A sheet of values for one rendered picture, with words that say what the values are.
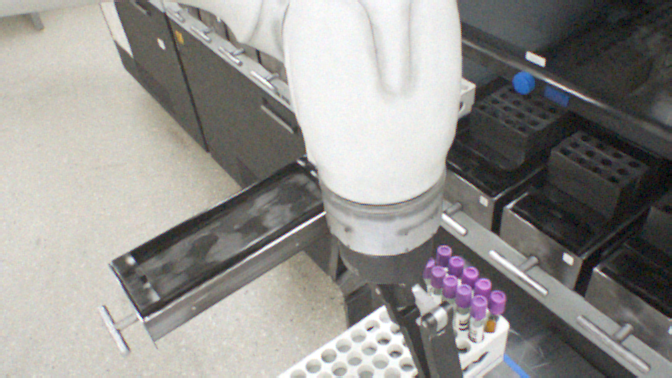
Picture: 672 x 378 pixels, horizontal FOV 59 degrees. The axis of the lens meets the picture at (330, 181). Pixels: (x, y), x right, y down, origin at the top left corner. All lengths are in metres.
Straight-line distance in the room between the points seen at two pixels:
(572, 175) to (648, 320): 0.21
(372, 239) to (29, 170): 2.33
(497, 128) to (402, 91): 0.64
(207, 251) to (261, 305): 0.94
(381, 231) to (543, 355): 0.39
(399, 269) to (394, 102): 0.16
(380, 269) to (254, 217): 0.50
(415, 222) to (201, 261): 0.53
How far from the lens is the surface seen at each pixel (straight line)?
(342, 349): 0.64
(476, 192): 0.94
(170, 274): 0.89
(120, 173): 2.45
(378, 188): 0.37
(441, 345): 0.50
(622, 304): 0.87
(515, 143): 0.95
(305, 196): 0.94
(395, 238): 0.41
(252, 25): 0.46
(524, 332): 0.76
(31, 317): 2.09
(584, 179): 0.89
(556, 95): 0.84
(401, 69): 0.32
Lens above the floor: 1.45
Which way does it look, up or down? 42 degrees down
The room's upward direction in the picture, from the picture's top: 8 degrees counter-clockwise
